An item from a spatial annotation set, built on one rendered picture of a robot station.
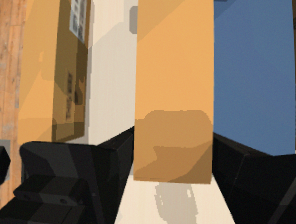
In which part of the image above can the blue flat platform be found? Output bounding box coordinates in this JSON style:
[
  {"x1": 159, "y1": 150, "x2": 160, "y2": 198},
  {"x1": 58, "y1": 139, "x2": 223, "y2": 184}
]
[{"x1": 213, "y1": 0, "x2": 296, "y2": 156}]

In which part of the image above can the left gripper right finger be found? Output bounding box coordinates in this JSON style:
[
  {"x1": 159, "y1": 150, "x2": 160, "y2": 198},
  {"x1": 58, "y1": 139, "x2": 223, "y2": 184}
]
[{"x1": 212, "y1": 132, "x2": 296, "y2": 224}]

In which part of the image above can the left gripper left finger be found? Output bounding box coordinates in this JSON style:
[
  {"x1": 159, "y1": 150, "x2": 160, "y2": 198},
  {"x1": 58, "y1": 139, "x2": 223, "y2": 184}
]
[{"x1": 19, "y1": 126, "x2": 134, "y2": 224}]

